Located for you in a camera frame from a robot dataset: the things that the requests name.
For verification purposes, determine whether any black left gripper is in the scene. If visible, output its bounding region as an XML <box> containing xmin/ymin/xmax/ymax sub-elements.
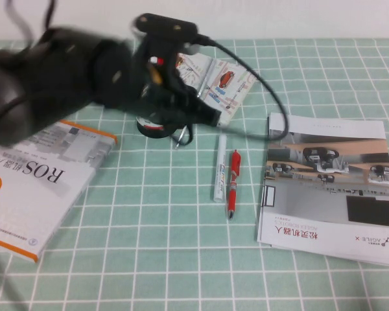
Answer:
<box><xmin>132</xmin><ymin>34</ymin><xmax>222</xmax><ymax>135</ymax></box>

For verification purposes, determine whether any black mesh pen holder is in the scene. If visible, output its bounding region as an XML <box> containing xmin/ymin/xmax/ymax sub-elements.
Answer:
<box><xmin>136</xmin><ymin>115</ymin><xmax>174</xmax><ymax>140</ymax></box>

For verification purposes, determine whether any red gel pen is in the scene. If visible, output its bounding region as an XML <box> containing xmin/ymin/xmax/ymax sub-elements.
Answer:
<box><xmin>226</xmin><ymin>149</ymin><xmax>242</xmax><ymax>221</ymax></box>

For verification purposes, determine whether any map cover book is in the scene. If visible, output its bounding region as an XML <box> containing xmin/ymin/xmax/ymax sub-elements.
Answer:
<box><xmin>174</xmin><ymin>51</ymin><xmax>257</xmax><ymax>128</ymax></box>

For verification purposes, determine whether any white paint marker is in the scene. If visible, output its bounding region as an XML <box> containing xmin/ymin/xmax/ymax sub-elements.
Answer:
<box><xmin>210</xmin><ymin>134</ymin><xmax>228</xmax><ymax>203</ymax></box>

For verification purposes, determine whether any green checkered tablecloth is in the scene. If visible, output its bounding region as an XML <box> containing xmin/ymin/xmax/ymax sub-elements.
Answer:
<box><xmin>0</xmin><ymin>38</ymin><xmax>389</xmax><ymax>311</ymax></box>

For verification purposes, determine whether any AgileX robotics brochure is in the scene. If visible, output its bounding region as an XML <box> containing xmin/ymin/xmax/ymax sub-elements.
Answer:
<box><xmin>257</xmin><ymin>112</ymin><xmax>389</xmax><ymax>267</ymax></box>

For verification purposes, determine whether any white ROS robotics book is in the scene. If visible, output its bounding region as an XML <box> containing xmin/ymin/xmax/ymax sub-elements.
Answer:
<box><xmin>0</xmin><ymin>119</ymin><xmax>119</xmax><ymax>264</ymax></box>

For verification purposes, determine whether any black camera cable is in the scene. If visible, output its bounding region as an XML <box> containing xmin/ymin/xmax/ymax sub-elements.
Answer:
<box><xmin>191</xmin><ymin>34</ymin><xmax>289</xmax><ymax>142</ymax></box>

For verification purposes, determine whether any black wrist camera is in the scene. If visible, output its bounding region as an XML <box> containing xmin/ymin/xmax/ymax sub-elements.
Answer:
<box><xmin>131</xmin><ymin>12</ymin><xmax>198</xmax><ymax>43</ymax></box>

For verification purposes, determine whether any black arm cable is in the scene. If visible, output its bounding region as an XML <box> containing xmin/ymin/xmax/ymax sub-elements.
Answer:
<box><xmin>42</xmin><ymin>0</ymin><xmax>58</xmax><ymax>32</ymax></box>

